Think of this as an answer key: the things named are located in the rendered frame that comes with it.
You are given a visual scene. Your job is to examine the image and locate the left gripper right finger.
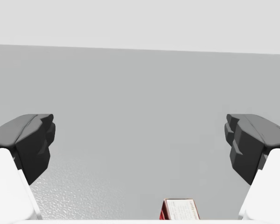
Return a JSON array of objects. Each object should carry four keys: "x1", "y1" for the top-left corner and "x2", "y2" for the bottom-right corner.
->
[{"x1": 224, "y1": 113, "x2": 280, "y2": 221}]

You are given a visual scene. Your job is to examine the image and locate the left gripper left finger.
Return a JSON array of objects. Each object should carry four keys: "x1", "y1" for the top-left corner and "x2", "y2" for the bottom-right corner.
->
[{"x1": 0, "y1": 113, "x2": 56, "y2": 221}]

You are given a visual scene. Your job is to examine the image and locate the red carton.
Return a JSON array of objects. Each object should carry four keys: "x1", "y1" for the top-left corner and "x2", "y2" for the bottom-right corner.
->
[{"x1": 159, "y1": 198, "x2": 201, "y2": 220}]

